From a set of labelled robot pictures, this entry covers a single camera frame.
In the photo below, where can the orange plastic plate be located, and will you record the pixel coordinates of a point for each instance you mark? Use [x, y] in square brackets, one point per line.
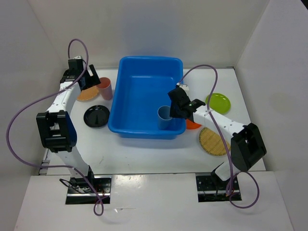
[191, 125]

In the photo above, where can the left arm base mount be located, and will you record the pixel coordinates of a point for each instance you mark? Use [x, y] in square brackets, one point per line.
[80, 194]

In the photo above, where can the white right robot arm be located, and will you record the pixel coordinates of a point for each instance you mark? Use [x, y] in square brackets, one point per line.
[247, 146]

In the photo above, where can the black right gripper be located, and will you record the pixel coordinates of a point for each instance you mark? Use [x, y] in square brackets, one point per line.
[172, 113]

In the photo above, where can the yellow woven bamboo plate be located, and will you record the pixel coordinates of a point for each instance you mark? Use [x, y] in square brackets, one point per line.
[211, 142]

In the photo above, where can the green plastic plate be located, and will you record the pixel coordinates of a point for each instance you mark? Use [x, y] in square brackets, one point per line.
[220, 103]

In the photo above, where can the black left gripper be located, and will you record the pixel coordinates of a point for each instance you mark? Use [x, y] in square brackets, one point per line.
[93, 80]

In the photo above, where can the blue plastic bin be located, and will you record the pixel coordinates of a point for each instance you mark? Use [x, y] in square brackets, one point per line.
[142, 87]

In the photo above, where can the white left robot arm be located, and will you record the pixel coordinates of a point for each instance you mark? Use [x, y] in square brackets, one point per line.
[56, 129]

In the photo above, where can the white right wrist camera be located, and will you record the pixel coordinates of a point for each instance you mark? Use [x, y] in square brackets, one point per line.
[183, 86]

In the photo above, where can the pink plastic cup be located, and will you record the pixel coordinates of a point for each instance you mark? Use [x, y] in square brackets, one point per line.
[105, 88]

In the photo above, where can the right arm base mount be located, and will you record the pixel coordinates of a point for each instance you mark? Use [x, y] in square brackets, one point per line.
[207, 191]

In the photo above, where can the orange woven bamboo plate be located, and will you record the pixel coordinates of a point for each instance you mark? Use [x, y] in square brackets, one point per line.
[88, 94]

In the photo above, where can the black plastic plate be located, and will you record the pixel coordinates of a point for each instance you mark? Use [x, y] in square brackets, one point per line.
[96, 116]

